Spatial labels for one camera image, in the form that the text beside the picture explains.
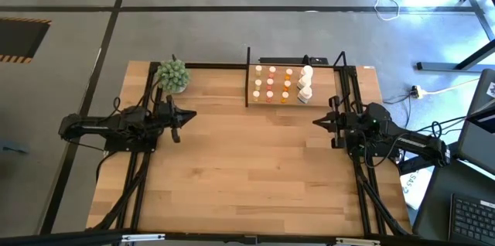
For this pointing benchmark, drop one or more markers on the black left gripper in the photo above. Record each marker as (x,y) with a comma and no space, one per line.
(174,120)

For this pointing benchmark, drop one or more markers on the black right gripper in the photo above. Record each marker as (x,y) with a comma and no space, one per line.
(348,126)

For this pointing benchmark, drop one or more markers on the large white medicine bottle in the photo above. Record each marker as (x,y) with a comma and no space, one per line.
(308,70)
(305,93)

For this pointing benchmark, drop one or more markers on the large white bottle blue label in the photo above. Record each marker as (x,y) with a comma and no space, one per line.
(304,80)

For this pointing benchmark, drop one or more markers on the small amber pill bottle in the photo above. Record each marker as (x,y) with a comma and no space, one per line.
(285,94)

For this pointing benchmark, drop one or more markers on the small orange pill bottle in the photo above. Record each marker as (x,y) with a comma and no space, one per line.
(287,83)
(289,71)

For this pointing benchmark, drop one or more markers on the small pink pill bottle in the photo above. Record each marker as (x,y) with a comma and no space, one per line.
(272,69)
(269,94)
(270,81)

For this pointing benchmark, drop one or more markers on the small yellow pill bottle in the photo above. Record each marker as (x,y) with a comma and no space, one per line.
(258,82)

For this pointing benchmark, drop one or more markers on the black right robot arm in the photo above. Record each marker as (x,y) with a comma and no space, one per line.
(410,141)

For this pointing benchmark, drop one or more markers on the green succulent in grey pot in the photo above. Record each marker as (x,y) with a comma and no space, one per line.
(172,76)

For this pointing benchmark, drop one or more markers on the black box behind table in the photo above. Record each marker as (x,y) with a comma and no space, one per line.
(286,60)

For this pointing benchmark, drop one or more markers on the grey desk leg bar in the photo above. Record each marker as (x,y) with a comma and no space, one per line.
(410,166)

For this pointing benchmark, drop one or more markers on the white power strip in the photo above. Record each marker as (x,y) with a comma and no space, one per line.
(417,91)

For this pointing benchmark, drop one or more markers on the white printed paper sheet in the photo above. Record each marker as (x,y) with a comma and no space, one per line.
(415,192)

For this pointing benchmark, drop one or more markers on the dark grey closed laptop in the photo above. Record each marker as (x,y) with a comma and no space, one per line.
(477,137)

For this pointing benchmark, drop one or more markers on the black laptop with keyboard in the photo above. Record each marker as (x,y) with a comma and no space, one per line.
(464,215)

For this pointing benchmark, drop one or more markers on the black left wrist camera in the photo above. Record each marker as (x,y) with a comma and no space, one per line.
(156,120)

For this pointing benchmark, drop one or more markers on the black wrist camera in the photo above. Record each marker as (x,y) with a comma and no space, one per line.
(156,120)
(377,112)

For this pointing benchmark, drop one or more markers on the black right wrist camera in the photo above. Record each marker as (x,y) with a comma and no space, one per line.
(377,112)

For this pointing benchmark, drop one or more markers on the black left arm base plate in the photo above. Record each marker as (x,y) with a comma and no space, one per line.
(127,146)

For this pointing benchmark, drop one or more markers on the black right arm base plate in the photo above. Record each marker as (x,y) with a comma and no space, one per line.
(388,153)

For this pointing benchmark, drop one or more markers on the silver metal bracket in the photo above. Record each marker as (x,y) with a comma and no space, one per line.
(357,242)
(143,237)

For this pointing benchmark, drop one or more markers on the black desk leg frame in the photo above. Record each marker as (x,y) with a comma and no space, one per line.
(437,66)

